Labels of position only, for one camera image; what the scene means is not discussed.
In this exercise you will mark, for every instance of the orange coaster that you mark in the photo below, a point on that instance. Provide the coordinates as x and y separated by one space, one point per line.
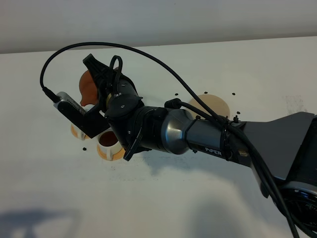
110 153
78 133

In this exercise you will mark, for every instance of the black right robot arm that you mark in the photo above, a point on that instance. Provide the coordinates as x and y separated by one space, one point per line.
282 153

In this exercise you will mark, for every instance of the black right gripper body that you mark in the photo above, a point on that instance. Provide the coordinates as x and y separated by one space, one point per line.
95 124

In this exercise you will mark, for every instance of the orange coaster far left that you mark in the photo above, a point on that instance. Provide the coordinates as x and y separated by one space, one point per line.
78 133

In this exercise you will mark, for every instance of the white teacup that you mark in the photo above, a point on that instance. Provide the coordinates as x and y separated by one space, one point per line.
88 107
107 138

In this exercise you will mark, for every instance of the white teacup far left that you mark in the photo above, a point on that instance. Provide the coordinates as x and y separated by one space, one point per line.
88 107

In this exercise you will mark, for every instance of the round beige teapot coaster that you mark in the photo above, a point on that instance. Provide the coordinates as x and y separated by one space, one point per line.
217 104

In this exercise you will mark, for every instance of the brown clay teapot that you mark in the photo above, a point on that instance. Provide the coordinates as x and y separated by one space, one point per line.
88 90

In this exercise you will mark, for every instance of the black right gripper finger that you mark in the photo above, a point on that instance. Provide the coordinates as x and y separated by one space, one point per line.
99 72

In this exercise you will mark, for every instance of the orange coaster near right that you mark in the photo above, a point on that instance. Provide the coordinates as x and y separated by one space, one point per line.
110 153

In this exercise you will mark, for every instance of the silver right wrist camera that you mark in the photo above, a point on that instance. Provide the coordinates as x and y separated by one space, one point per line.
70 109

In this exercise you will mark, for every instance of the white teacup near right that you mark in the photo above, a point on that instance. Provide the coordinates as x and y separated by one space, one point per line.
107 138

